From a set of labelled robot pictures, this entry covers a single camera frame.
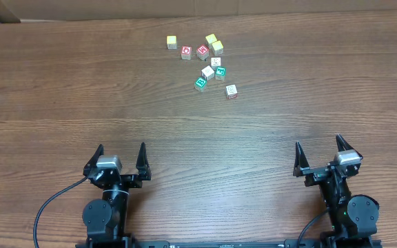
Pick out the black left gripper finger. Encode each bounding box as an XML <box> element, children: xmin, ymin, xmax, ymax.
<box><xmin>83</xmin><ymin>144</ymin><xmax>104</xmax><ymax>176</ymax></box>
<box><xmin>136</xmin><ymin>143</ymin><xmax>152</xmax><ymax>180</ymax></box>

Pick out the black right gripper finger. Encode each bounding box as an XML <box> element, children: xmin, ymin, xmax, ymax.
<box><xmin>293</xmin><ymin>141</ymin><xmax>310</xmax><ymax>177</ymax></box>
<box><xmin>336</xmin><ymin>134</ymin><xmax>363</xmax><ymax>160</ymax></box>

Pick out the green B wooden block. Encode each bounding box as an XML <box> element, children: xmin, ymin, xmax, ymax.
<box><xmin>194</xmin><ymin>77</ymin><xmax>207</xmax><ymax>92</ymax></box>

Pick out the blue L wooden block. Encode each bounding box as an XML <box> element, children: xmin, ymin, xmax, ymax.
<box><xmin>225</xmin><ymin>85</ymin><xmax>238</xmax><ymax>99</ymax></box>

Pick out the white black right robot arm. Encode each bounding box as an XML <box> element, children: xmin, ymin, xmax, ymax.
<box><xmin>292</xmin><ymin>134</ymin><xmax>381</xmax><ymax>247</ymax></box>

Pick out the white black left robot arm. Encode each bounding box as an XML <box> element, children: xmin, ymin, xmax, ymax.
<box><xmin>78</xmin><ymin>143</ymin><xmax>152</xmax><ymax>247</ymax></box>

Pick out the white wooden block tilted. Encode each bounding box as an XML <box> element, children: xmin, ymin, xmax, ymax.
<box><xmin>201</xmin><ymin>65</ymin><xmax>215</xmax><ymax>81</ymax></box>

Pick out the red O wooden block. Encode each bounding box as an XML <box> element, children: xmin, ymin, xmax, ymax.
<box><xmin>181</xmin><ymin>46</ymin><xmax>192</xmax><ymax>60</ymax></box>

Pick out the green letter wooden block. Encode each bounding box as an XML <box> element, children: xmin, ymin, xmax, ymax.
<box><xmin>215</xmin><ymin>67</ymin><xmax>226</xmax><ymax>81</ymax></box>

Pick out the yellow wooden block far left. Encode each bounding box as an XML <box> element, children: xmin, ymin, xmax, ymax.
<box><xmin>166</xmin><ymin>35</ymin><xmax>177</xmax><ymax>50</ymax></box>

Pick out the yellow wooden block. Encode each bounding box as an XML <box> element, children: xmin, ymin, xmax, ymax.
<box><xmin>205</xmin><ymin>33</ymin><xmax>218</xmax><ymax>46</ymax></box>
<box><xmin>166</xmin><ymin>35</ymin><xmax>177</xmax><ymax>50</ymax></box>
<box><xmin>211</xmin><ymin>41</ymin><xmax>224</xmax><ymax>56</ymax></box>

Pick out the white picture wooden block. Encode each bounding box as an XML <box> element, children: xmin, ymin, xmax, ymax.
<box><xmin>210</xmin><ymin>57</ymin><xmax>221</xmax><ymax>70</ymax></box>

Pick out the red M wooden block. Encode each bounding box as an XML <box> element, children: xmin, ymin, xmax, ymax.
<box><xmin>196</xmin><ymin>44</ymin><xmax>210</xmax><ymax>61</ymax></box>

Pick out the yellow wooden block right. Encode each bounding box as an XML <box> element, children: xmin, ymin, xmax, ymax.
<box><xmin>211</xmin><ymin>41</ymin><xmax>224</xmax><ymax>56</ymax></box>

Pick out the yellow wooden block top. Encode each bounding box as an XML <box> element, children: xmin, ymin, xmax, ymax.
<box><xmin>205</xmin><ymin>33</ymin><xmax>218</xmax><ymax>46</ymax></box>

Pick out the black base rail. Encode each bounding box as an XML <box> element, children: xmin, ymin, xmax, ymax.
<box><xmin>74</xmin><ymin>238</ymin><xmax>383</xmax><ymax>248</ymax></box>

